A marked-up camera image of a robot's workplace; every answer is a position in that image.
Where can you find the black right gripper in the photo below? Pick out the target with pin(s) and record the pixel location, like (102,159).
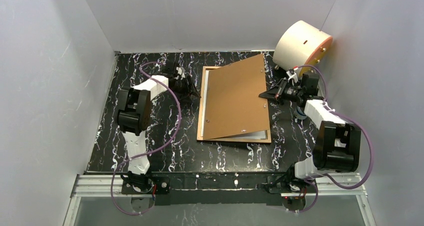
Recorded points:
(279,91)

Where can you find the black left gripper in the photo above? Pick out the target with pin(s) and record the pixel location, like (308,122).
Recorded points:
(185,86)

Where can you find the brown backing board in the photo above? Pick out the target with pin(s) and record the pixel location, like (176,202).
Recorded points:
(230,107)

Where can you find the landscape photo print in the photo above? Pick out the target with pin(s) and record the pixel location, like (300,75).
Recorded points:
(203,111)

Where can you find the wooden picture frame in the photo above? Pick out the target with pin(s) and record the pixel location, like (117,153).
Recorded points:
(232,140)

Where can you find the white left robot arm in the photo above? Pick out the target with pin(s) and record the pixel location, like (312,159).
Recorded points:
(134,108)

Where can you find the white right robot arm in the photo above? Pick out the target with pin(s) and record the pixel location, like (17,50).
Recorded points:
(337,147)

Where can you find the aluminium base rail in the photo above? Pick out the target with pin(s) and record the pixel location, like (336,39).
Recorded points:
(214,199)

